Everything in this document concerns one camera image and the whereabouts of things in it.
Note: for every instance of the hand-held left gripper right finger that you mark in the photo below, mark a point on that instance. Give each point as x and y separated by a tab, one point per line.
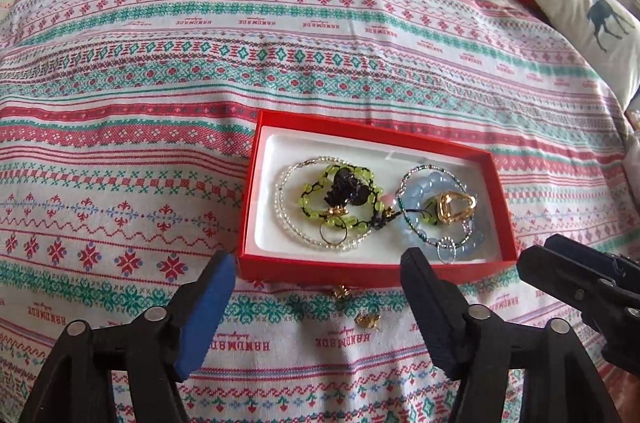
430	318

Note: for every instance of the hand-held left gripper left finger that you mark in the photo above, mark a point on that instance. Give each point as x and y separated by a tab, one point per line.
207	318

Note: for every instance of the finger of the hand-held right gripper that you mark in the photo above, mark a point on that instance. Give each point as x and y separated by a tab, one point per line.
595	260
555	270

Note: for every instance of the white deer print pillow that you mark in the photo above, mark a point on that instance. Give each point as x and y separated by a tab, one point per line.
595	23

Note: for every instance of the small gold earring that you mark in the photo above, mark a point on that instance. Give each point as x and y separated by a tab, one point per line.
368	321
342	291

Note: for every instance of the chunky gold heart jewelry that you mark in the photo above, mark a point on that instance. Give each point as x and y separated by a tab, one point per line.
445	203

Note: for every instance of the red cardboard box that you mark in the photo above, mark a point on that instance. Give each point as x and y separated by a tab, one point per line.
350	270

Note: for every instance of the patterned printed blanket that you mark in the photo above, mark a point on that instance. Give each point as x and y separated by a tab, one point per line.
250	43

